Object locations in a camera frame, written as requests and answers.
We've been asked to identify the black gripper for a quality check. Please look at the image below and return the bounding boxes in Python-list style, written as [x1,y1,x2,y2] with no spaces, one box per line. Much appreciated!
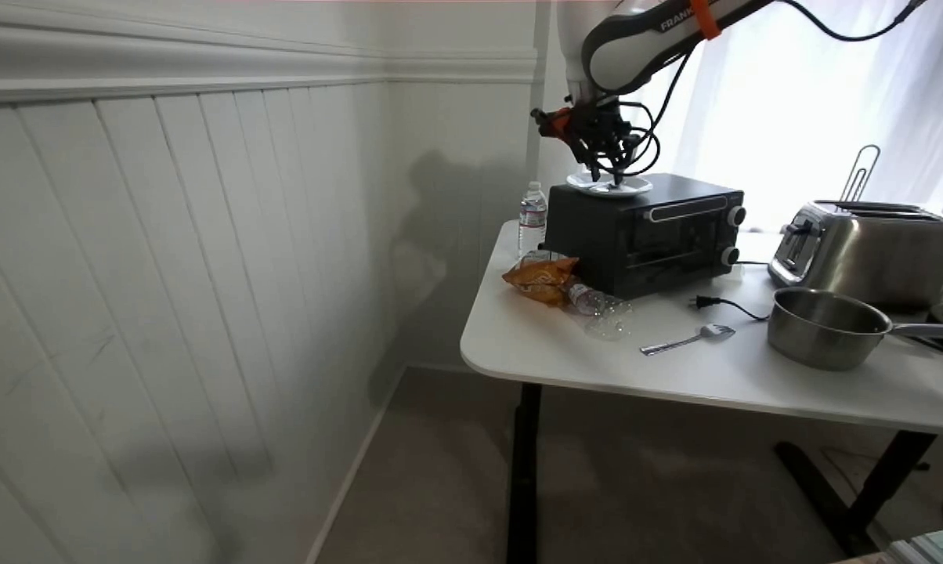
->
[568,97,642,190]

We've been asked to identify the clear plastic water bottle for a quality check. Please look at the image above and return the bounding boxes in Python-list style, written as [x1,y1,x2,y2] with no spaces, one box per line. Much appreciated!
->
[516,183,551,254]

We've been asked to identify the silver pot with handle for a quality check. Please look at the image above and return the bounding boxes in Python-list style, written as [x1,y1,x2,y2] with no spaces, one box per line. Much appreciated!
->
[763,285,943,374]

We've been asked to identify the silver bread toaster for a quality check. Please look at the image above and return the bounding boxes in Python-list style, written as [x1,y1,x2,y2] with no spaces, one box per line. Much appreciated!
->
[766,197,943,311]

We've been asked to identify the clear crumpled plastic wrapper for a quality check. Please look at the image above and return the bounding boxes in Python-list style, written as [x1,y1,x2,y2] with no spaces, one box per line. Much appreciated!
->
[568,278,628,337]

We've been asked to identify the black wrist camera orange mount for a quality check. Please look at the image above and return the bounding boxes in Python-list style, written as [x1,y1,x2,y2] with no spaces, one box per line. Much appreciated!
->
[529,104,582,143]

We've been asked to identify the metal wire loop rack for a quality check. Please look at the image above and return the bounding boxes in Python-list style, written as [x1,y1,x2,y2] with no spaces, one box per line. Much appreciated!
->
[836,141,882,202]

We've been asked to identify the orange cable strap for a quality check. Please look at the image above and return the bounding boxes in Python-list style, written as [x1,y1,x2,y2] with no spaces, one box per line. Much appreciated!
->
[690,0,722,43]

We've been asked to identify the black power plug cable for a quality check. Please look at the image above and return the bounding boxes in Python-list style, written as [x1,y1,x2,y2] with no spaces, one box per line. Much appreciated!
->
[687,291,774,327]

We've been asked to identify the white round plate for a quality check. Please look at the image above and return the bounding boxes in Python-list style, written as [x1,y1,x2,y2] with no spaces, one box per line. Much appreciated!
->
[564,168,655,199]

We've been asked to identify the silver spoon with flat handle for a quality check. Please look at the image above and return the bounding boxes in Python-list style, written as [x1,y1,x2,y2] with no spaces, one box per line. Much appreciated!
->
[636,319,739,356]

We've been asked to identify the black table frame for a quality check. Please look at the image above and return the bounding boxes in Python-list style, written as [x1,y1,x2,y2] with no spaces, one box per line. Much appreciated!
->
[505,383,941,564]

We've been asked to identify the orange snack bag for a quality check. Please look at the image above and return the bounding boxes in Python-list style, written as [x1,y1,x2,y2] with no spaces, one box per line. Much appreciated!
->
[500,246,582,311]

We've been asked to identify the black toaster oven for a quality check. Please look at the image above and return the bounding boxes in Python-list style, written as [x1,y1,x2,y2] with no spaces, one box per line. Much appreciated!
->
[542,173,749,300]

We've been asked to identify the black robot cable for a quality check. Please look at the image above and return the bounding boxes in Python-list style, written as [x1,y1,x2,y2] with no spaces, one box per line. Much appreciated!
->
[610,0,927,177]

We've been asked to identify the green and white box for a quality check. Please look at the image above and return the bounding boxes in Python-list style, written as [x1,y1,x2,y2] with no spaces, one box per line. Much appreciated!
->
[833,520,943,564]

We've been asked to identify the white sheer curtain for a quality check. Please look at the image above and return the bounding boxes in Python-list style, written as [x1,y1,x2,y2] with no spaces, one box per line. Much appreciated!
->
[578,0,943,235]

